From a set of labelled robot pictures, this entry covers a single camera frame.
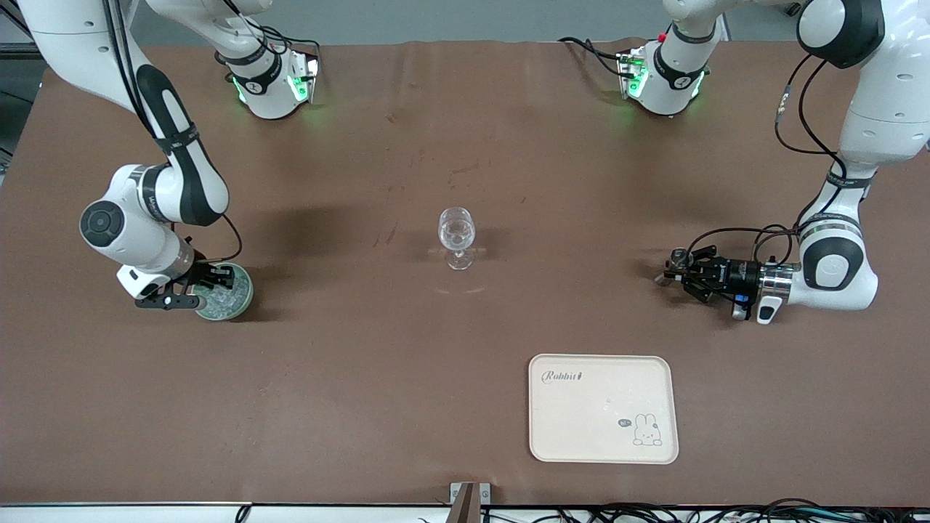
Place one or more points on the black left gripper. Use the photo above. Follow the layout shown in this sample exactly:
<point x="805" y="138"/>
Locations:
<point x="735" y="274"/>

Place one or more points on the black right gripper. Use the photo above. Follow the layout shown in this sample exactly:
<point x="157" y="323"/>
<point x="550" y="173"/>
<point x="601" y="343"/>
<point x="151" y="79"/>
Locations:
<point x="204" y="273"/>

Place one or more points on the steel jigger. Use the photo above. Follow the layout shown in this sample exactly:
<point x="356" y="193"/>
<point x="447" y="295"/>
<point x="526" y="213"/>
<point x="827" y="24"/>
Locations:
<point x="662" y="276"/>

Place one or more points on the arm base connector panel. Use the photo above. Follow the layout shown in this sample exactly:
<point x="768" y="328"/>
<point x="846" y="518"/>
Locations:
<point x="309" y="73"/>

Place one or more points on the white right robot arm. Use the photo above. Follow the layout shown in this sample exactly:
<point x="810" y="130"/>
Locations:
<point x="131" y="243"/>

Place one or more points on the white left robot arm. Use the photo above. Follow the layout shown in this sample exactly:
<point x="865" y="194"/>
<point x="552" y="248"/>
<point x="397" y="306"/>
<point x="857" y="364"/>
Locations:
<point x="894" y="109"/>

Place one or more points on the pile of clear ice cubes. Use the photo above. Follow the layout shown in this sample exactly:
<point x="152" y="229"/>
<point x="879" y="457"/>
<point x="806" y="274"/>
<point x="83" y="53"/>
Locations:
<point x="229" y="301"/>

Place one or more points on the clear wine glass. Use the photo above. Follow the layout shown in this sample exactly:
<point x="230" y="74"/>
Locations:
<point x="456" y="232"/>

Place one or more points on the pale green bowl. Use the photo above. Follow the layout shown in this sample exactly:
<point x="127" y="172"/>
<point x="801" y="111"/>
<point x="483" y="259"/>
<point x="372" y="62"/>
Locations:
<point x="236" y="309"/>

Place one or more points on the cream rabbit print tray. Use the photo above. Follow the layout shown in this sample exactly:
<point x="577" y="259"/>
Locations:
<point x="581" y="421"/>

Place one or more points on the brown table mat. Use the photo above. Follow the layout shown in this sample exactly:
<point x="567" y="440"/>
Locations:
<point x="363" y="399"/>

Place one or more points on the black caster wheel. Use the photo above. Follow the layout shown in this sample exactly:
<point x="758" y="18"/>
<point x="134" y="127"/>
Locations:
<point x="793" y="7"/>

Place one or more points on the aluminium frame profile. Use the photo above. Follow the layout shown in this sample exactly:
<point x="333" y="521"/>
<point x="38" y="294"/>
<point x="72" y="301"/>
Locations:
<point x="11" y="49"/>

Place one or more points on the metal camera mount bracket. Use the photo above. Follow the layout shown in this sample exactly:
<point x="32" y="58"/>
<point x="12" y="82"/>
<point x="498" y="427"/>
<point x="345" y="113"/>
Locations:
<point x="468" y="501"/>

